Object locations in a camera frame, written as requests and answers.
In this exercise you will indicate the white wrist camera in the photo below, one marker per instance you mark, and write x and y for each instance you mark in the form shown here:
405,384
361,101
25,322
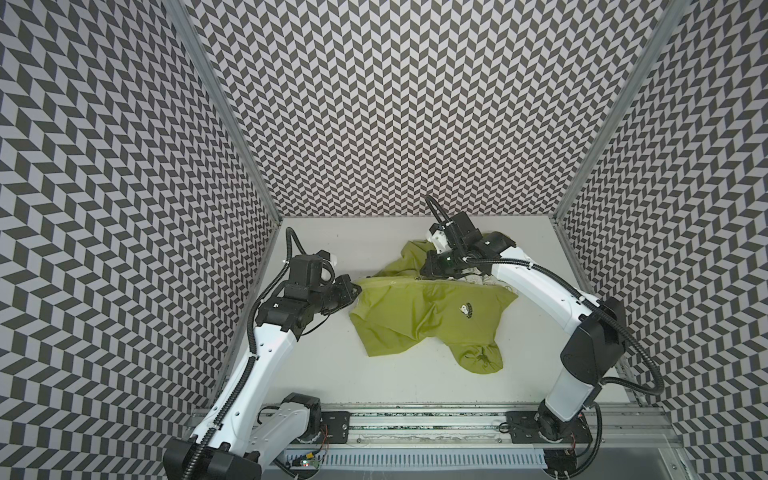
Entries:
328,257
440,241

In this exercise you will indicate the small green circuit board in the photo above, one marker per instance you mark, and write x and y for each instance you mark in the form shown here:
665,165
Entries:
308,461

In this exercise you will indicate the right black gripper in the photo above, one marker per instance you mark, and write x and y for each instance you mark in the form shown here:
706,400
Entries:
435,264

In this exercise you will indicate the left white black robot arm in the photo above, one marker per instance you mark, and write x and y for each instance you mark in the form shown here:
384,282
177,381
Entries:
230,442

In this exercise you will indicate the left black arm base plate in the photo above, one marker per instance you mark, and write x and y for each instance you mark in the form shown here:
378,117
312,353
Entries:
330,427

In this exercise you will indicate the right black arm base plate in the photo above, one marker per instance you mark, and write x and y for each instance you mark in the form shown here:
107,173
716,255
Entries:
533,427

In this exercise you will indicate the green jacket with printed lining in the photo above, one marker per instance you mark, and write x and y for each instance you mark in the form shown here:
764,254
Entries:
398,308

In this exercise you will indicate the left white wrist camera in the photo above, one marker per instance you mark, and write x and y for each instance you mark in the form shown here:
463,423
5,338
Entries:
328,257

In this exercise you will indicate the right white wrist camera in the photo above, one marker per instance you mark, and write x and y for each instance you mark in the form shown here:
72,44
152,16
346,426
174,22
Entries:
440,241

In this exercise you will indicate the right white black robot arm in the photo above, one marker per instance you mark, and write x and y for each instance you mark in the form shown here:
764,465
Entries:
596,342

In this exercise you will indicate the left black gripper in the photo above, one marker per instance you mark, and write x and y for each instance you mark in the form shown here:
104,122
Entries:
344,294

